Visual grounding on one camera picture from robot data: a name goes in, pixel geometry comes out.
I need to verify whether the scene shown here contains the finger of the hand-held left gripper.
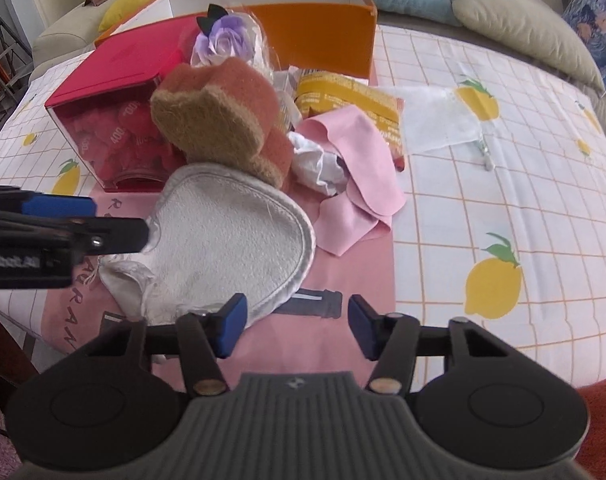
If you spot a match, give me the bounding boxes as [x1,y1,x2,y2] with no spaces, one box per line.
[0,186,98,219]
[0,217,150,262]

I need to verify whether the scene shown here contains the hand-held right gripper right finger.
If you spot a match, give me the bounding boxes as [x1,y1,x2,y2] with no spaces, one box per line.
[348,294,510,395]

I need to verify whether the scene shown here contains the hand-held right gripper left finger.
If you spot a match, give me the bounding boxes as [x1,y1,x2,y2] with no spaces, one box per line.
[98,293,249,397]

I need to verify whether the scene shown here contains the brown plush toy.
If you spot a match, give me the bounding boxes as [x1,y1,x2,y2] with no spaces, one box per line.
[150,57,297,194]

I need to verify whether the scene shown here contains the pink cloth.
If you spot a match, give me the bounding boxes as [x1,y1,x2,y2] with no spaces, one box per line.
[295,107,407,257]

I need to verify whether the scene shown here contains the white cloth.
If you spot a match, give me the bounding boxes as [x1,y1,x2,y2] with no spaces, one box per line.
[287,132,355,197]

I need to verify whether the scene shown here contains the clear plastic bag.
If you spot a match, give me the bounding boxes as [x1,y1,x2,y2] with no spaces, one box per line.
[400,85,497,171]

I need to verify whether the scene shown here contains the purple fabric rose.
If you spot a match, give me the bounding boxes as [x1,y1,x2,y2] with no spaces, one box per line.
[189,3,274,70]

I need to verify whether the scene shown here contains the yellow packet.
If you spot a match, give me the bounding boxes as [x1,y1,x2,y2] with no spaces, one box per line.
[295,70,409,171]

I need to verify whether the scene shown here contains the orange cardboard box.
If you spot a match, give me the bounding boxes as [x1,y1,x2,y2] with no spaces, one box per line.
[94,0,379,81]

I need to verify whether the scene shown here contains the pile of red packets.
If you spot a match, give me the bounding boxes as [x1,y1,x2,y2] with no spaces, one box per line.
[63,87,186,186]

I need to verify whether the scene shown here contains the red box with clear window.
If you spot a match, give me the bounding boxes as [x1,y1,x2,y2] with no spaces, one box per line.
[44,14,204,193]

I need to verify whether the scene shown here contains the metal rack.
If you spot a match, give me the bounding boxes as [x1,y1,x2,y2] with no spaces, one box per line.
[0,0,34,127]

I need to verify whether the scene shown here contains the lemon print bed sheet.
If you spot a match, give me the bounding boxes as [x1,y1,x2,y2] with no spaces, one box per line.
[0,22,606,392]

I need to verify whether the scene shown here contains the red rug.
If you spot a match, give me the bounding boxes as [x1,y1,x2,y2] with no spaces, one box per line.
[574,374,606,480]

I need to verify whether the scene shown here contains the beige pillow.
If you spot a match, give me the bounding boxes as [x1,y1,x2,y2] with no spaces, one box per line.
[427,0,606,94]

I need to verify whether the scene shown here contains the patterned blue cushion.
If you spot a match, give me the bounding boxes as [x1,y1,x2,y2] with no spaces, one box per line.
[562,0,606,92]

